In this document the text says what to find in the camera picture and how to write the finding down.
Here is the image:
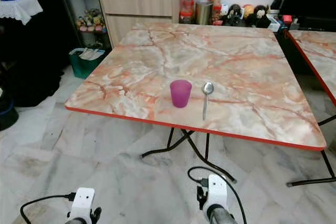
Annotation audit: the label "orange round toy figurine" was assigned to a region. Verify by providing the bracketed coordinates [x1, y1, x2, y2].
[243, 4, 255, 20]

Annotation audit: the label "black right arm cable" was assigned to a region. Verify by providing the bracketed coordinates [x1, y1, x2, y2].
[187, 166, 248, 224]

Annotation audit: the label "light wooden cabinet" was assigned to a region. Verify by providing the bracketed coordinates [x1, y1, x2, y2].
[98, 0, 187, 47]

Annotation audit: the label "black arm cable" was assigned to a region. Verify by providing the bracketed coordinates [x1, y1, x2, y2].
[187, 166, 248, 224]
[20, 193, 77, 224]

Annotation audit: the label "small white box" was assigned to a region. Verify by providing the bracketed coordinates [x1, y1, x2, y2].
[269, 15, 284, 31]

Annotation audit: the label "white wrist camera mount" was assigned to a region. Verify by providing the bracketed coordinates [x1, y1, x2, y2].
[206, 174, 230, 211]
[73, 187, 96, 219]

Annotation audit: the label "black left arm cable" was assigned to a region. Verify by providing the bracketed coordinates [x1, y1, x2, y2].
[20, 193, 77, 224]

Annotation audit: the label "silver metal spoon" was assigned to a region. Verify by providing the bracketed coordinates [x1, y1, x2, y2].
[202, 81, 215, 121]

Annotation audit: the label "short jar red lid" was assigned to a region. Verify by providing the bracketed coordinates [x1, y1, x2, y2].
[180, 9, 194, 24]
[213, 5, 223, 24]

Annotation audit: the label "white lace cloth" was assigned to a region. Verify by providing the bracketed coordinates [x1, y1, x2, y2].
[0, 0, 44, 26]

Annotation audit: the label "dark blue bucket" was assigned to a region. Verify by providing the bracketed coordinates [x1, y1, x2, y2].
[0, 89, 19, 131]

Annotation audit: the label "steel canister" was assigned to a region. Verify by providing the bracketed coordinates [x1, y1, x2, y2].
[195, 0, 214, 25]

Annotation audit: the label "black toy figurine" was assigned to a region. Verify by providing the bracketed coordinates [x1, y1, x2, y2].
[226, 3, 244, 26]
[253, 4, 272, 28]

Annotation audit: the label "black folding table legs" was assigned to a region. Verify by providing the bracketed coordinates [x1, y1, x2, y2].
[287, 114, 336, 187]
[140, 126, 237, 184]

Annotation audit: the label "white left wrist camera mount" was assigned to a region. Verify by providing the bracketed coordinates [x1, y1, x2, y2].
[73, 187, 96, 219]

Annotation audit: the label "purple plastic cup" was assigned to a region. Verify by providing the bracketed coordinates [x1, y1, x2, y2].
[170, 80, 193, 109]

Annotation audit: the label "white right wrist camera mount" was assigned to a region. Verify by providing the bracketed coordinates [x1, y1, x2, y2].
[206, 174, 230, 211]

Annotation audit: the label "green bin with papers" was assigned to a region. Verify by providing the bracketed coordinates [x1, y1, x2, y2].
[68, 47, 106, 80]

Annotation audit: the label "glass display shelf with toys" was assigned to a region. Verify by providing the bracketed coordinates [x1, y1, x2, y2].
[55, 0, 104, 49]

